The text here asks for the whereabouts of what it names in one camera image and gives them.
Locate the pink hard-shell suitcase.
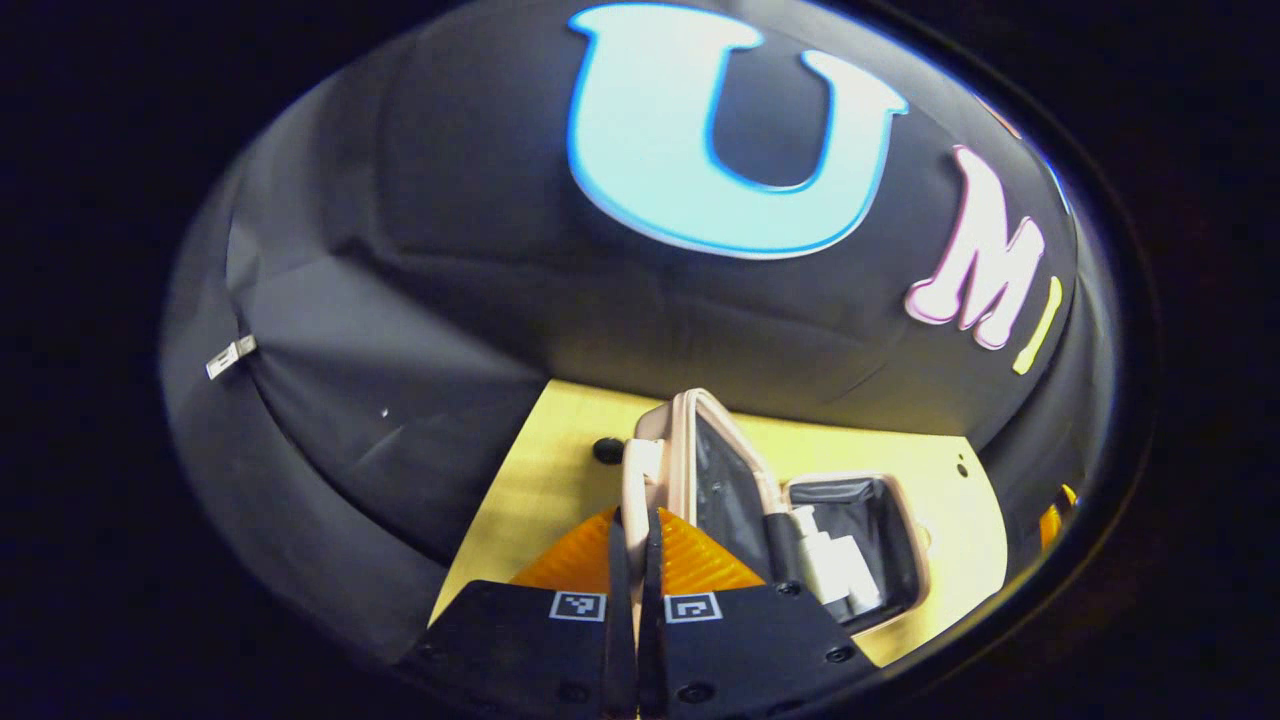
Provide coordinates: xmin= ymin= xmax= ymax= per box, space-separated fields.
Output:
xmin=620 ymin=388 xmax=931 ymax=636

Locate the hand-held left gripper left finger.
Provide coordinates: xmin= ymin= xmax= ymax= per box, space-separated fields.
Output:
xmin=400 ymin=505 xmax=637 ymax=719

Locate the silver metal clip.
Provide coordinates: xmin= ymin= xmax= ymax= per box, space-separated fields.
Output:
xmin=205 ymin=335 xmax=258 ymax=381

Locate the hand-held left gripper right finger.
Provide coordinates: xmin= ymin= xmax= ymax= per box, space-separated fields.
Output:
xmin=640 ymin=505 xmax=881 ymax=719

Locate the black backdrop cloth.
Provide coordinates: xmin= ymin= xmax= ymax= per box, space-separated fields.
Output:
xmin=160 ymin=0 xmax=1116 ymax=661

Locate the white pump bottle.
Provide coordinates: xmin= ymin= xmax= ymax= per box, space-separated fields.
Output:
xmin=790 ymin=505 xmax=851 ymax=606

